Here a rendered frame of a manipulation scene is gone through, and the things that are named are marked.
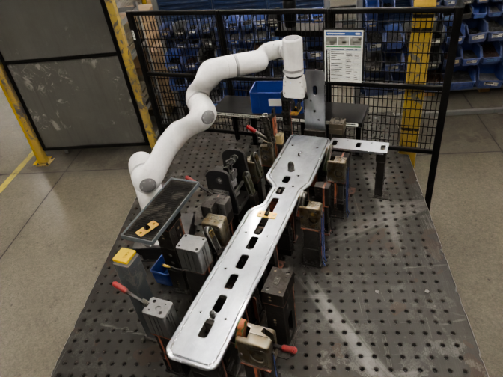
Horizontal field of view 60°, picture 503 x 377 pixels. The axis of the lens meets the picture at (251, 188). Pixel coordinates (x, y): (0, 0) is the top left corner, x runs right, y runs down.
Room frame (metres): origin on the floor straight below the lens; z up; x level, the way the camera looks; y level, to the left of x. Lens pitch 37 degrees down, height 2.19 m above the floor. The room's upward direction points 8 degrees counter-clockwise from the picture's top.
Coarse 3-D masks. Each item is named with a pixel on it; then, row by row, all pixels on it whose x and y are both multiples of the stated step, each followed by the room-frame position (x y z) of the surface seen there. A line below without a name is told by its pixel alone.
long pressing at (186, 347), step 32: (288, 160) 1.78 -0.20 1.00; (320, 160) 1.74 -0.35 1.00; (288, 192) 1.52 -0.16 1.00; (256, 224) 1.34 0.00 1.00; (224, 256) 1.19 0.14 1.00; (256, 256) 1.16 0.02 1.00; (224, 288) 1.03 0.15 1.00; (192, 320) 0.91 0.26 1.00; (224, 320) 0.89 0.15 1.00; (192, 352) 0.79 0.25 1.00; (224, 352) 0.78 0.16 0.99
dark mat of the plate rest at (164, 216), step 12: (180, 180) 1.51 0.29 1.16; (168, 192) 1.43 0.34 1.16; (180, 192) 1.42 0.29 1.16; (156, 204) 1.36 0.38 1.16; (168, 204) 1.35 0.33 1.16; (144, 216) 1.30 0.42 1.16; (156, 216) 1.29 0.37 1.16; (168, 216) 1.28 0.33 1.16; (132, 228) 1.24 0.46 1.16; (156, 228) 1.22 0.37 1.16
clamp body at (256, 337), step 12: (252, 324) 0.82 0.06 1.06; (252, 336) 0.78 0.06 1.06; (264, 336) 0.77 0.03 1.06; (240, 348) 0.77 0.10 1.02; (252, 348) 0.75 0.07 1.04; (264, 348) 0.73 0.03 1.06; (240, 360) 0.77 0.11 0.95; (252, 360) 0.75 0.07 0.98; (264, 360) 0.73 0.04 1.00; (252, 372) 0.76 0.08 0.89; (264, 372) 0.76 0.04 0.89; (276, 372) 0.74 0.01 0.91
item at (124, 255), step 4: (124, 248) 1.14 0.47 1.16; (120, 252) 1.12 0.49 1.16; (124, 252) 1.12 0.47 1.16; (128, 252) 1.11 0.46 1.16; (132, 252) 1.11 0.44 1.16; (116, 256) 1.10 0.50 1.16; (120, 256) 1.10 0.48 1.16; (124, 256) 1.10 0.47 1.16; (128, 256) 1.10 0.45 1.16; (132, 256) 1.10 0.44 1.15; (116, 260) 1.08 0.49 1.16; (120, 260) 1.08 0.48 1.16; (124, 260) 1.08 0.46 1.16; (128, 260) 1.08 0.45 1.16
